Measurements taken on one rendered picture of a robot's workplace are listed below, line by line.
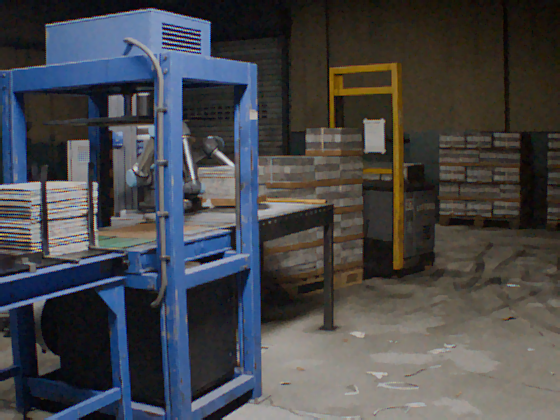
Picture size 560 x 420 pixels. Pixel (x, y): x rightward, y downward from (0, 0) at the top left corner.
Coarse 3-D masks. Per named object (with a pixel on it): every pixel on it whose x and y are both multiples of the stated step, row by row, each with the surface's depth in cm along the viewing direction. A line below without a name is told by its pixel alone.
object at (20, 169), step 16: (16, 96) 308; (16, 112) 309; (16, 128) 309; (16, 144) 310; (16, 160) 310; (16, 176) 310; (32, 304) 322; (32, 320) 322; (32, 336) 322; (32, 352) 322; (32, 368) 322; (32, 400) 322
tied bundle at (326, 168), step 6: (318, 162) 571; (324, 162) 576; (330, 162) 581; (336, 162) 586; (318, 168) 571; (324, 168) 576; (330, 168) 581; (336, 168) 587; (318, 174) 571; (324, 174) 576; (330, 174) 581; (336, 174) 586; (318, 180) 572; (318, 186) 573
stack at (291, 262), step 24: (288, 192) 548; (312, 192) 568; (336, 192) 589; (336, 216) 590; (288, 240) 552; (312, 240) 570; (264, 264) 536; (288, 264) 554; (312, 264) 573; (336, 264) 594; (264, 288) 538; (288, 288) 554; (336, 288) 595
